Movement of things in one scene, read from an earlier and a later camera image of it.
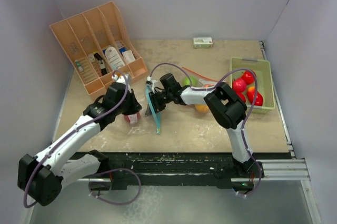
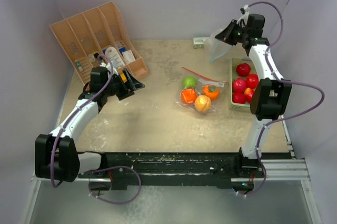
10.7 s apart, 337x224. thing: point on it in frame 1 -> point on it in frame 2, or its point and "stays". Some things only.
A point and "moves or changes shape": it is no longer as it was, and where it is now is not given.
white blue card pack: (113, 57) stays
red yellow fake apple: (241, 96) stays
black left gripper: (135, 106) -> (125, 91)
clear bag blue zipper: (151, 109) -> (215, 50)
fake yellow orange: (201, 108) stays
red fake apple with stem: (239, 85) stays
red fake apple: (248, 76) moves or changes shape
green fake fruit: (186, 81) stays
